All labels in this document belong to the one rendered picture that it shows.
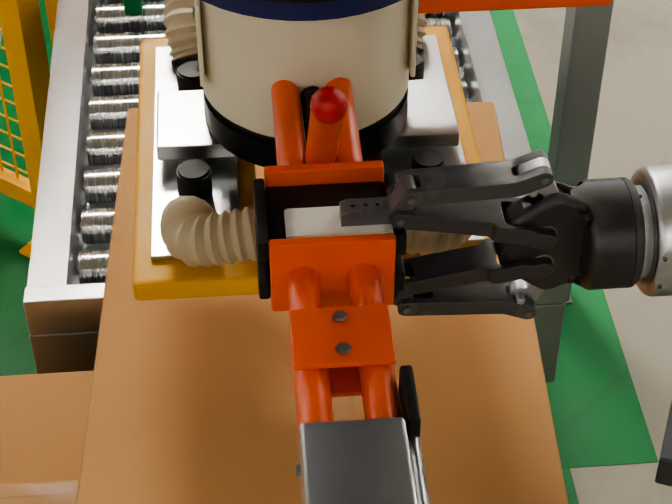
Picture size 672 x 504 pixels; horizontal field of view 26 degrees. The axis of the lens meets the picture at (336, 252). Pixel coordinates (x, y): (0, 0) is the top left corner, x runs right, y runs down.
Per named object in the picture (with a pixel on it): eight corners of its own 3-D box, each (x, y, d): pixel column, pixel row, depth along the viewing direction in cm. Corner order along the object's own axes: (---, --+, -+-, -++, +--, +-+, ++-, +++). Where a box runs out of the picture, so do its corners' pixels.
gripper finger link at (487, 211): (553, 252, 97) (560, 236, 96) (390, 235, 94) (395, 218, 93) (542, 214, 99) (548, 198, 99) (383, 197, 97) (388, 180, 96)
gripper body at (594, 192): (658, 220, 93) (514, 228, 92) (639, 315, 99) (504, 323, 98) (630, 148, 99) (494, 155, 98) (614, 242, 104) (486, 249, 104)
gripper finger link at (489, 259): (541, 221, 100) (544, 236, 101) (382, 256, 101) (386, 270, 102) (552, 259, 97) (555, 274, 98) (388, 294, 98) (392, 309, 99)
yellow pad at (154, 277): (141, 54, 137) (137, 9, 134) (247, 50, 138) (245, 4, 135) (133, 303, 112) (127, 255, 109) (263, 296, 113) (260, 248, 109)
